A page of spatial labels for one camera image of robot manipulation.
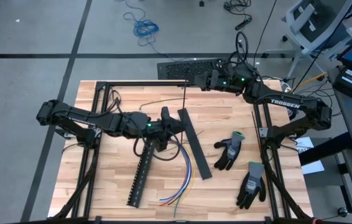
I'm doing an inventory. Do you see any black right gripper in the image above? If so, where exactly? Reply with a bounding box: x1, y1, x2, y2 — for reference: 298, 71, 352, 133
193, 68, 238, 93

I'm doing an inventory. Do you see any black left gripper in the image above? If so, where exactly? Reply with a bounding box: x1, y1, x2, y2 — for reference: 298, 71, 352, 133
146, 119, 187, 153

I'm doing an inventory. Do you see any dull grey zip tie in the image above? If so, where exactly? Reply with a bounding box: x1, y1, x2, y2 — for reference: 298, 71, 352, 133
169, 129, 205, 153

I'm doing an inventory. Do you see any thin black zip tie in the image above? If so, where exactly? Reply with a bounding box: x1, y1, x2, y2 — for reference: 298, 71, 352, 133
179, 65, 190, 144
139, 98, 189, 111
251, 111, 262, 152

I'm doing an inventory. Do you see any black duct cover strip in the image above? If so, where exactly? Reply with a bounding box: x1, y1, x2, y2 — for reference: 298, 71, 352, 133
177, 108, 213, 180

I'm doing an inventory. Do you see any multicoloured wire bundle with connector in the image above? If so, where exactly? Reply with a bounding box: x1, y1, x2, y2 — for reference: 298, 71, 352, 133
159, 141, 193, 202

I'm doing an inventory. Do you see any grey black work glove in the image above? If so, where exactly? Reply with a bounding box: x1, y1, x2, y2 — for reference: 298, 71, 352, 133
236, 161, 267, 210
213, 130, 246, 171

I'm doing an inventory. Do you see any black slotted cable duct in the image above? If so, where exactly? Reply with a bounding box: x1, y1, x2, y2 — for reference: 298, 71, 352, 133
126, 138, 157, 208

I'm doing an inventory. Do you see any bundle of coloured wires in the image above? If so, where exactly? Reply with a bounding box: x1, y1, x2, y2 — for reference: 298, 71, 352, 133
159, 141, 192, 207

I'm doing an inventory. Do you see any bundle of coloured cables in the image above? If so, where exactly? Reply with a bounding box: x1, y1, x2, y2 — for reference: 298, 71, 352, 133
173, 141, 192, 218

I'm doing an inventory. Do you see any black power strip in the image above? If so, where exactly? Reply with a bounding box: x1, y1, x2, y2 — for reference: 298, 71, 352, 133
234, 17, 253, 31

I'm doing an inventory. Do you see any white plug adapter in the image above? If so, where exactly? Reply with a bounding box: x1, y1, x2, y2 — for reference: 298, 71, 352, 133
280, 80, 294, 95

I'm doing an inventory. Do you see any grey office chair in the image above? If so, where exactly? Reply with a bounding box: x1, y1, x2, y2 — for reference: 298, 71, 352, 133
281, 0, 352, 78

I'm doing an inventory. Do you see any black desk leg bar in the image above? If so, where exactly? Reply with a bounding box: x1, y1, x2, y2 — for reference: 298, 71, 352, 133
298, 131, 352, 166

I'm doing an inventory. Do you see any white paper sheet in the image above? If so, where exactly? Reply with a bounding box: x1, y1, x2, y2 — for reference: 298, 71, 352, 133
294, 136, 325, 175

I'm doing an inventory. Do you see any small black computer box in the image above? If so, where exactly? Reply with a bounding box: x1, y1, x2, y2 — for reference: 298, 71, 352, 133
332, 66, 352, 100

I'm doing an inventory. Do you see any black caster wheel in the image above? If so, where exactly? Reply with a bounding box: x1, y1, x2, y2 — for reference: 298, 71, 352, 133
336, 206, 350, 218

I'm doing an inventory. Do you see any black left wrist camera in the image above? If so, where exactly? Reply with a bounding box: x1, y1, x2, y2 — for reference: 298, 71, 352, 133
160, 106, 171, 121

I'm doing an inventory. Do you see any black left wrist camera cable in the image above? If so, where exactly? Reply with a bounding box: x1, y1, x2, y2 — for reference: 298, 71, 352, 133
132, 130, 182, 162

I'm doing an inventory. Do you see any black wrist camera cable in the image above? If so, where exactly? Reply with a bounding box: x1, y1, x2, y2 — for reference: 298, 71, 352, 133
132, 130, 182, 162
234, 30, 250, 65

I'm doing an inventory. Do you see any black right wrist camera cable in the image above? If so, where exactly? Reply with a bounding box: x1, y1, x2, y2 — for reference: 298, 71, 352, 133
234, 30, 250, 65

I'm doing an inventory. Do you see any black aluminium table frame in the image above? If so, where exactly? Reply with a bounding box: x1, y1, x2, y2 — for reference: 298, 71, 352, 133
51, 80, 313, 224

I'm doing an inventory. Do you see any blue coiled floor cable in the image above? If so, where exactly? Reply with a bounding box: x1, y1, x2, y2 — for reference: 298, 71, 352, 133
122, 0, 182, 62

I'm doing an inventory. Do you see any long black hanging cable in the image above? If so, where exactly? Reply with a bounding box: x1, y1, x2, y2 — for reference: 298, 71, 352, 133
252, 0, 279, 68
287, 0, 352, 97

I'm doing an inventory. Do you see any black floor cable pile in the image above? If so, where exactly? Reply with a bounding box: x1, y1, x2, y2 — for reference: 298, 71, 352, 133
223, 0, 253, 20

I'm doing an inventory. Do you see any yellow network cable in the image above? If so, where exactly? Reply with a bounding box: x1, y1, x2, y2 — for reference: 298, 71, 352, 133
287, 71, 329, 94

